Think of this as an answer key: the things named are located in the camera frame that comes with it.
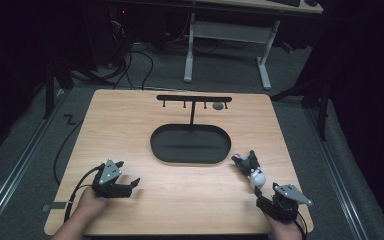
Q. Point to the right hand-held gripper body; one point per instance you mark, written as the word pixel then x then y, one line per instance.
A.
pixel 285 203

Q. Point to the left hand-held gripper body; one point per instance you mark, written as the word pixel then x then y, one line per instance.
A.
pixel 107 181

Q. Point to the black and white plush toy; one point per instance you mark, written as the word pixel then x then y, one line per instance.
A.
pixel 251 168

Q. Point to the person's right hand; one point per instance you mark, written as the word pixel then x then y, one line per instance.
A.
pixel 285 228

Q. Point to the person's left hand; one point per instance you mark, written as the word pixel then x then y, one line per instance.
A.
pixel 91 203

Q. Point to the grey tape strip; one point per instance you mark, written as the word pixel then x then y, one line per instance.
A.
pixel 55 206

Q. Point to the black hook stand with tray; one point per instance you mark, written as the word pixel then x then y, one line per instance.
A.
pixel 190 143

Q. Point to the grey round table grommet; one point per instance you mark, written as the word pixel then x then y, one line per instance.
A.
pixel 218 106

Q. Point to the black metal stand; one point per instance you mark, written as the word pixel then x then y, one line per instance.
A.
pixel 55 83
pixel 320 96

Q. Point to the black computer tower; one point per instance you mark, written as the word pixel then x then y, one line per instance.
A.
pixel 118 33

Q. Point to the small red object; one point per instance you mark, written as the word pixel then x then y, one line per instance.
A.
pixel 287 47

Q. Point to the light wooden desk top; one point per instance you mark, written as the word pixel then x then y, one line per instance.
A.
pixel 263 5

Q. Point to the black keyboard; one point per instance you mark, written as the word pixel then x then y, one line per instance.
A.
pixel 285 2

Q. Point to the aluminium floor rail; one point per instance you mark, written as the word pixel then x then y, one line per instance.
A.
pixel 16 176
pixel 338 173

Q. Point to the white metal desk frame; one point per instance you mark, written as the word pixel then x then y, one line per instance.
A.
pixel 228 33

